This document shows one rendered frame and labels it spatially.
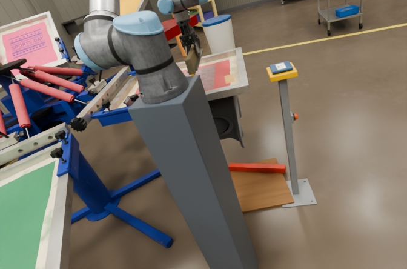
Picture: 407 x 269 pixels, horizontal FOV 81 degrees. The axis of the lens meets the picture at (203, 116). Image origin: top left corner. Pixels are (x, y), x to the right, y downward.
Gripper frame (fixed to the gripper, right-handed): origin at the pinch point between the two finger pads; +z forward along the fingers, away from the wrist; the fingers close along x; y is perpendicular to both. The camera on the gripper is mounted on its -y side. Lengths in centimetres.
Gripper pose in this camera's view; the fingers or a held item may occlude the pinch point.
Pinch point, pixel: (195, 56)
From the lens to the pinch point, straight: 136.7
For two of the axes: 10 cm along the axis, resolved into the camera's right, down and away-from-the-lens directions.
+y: -0.8, 5.4, -8.4
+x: 9.6, -1.9, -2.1
